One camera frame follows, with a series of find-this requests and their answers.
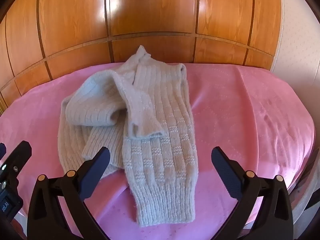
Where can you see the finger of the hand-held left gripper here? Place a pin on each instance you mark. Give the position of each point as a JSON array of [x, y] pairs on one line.
[[2, 149], [16, 152]]

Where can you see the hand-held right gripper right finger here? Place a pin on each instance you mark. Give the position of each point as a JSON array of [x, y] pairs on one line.
[[222, 166]]

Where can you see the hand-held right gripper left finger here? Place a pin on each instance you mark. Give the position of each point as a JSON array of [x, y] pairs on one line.
[[98, 166]]

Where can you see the light knit sweater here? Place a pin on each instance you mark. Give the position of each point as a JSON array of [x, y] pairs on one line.
[[155, 130]]

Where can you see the pink bed blanket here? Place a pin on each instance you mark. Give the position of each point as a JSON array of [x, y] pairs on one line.
[[237, 105]]

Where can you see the white bed base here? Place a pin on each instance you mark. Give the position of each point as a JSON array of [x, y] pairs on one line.
[[307, 200]]

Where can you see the wooden wardrobe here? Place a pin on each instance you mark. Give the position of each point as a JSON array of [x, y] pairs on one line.
[[150, 10]]

